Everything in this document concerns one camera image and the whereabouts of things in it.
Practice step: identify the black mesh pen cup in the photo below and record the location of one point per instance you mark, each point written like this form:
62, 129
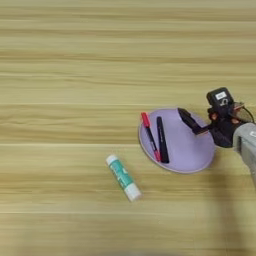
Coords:
222, 140

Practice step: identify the green and white glue stick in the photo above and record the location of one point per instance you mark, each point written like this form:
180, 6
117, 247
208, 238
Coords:
122, 176

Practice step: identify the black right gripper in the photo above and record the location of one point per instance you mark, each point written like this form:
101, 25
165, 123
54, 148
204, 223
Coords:
225, 121

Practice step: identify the round lilac plastic plate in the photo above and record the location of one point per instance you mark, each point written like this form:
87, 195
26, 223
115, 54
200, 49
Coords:
186, 150

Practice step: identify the red marker pen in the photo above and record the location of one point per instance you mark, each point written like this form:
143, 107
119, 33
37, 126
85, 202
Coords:
150, 133

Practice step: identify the black marker pen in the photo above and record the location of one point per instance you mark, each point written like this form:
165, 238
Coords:
162, 143

